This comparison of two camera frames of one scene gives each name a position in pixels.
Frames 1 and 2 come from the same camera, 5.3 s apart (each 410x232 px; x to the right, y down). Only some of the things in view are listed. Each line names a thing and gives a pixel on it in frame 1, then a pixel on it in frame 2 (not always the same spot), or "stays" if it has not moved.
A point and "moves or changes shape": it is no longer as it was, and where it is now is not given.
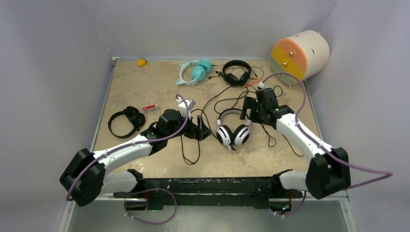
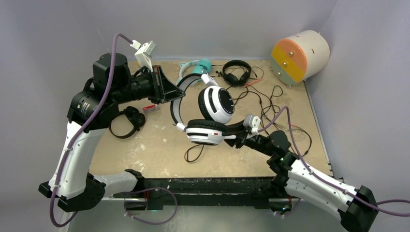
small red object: [149, 107] stays
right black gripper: [248, 104] → [241, 131]
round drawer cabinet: [304, 55] stays
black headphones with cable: [134, 115] stays
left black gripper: [196, 132] → [163, 90]
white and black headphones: [226, 136] moves or changes shape
